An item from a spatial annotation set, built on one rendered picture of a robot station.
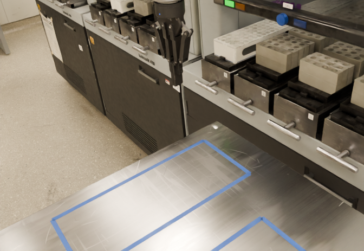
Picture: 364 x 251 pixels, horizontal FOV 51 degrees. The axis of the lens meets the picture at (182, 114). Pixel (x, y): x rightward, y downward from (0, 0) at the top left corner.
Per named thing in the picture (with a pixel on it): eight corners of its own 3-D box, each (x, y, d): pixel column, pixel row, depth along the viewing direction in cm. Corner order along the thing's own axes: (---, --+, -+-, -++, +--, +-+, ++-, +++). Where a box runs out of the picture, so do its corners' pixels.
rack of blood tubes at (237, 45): (278, 31, 133) (279, 13, 130) (301, 38, 126) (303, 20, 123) (213, 57, 120) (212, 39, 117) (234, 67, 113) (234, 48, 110)
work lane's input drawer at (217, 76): (334, 21, 154) (337, -1, 149) (365, 29, 144) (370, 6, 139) (191, 83, 121) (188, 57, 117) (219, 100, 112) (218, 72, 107)
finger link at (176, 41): (177, 19, 98) (181, 20, 97) (182, 59, 104) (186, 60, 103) (167, 24, 96) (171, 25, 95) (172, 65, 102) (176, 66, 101)
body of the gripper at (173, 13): (192, -3, 94) (194, 32, 99) (167, -7, 99) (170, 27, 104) (171, 5, 89) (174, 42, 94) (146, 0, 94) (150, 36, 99)
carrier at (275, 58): (291, 73, 103) (292, 52, 100) (286, 75, 102) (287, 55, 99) (260, 60, 112) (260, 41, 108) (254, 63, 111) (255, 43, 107)
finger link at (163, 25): (164, 24, 96) (160, 23, 97) (168, 63, 103) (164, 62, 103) (175, 19, 99) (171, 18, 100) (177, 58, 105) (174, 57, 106)
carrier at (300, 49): (303, 68, 105) (304, 47, 102) (298, 70, 104) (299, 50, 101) (271, 56, 113) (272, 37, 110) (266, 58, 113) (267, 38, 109)
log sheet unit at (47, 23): (52, 54, 278) (37, 6, 259) (65, 66, 259) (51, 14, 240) (49, 55, 277) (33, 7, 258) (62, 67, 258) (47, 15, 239)
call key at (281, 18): (279, 23, 96) (279, 11, 94) (288, 26, 94) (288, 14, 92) (275, 24, 95) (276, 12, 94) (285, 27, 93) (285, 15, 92)
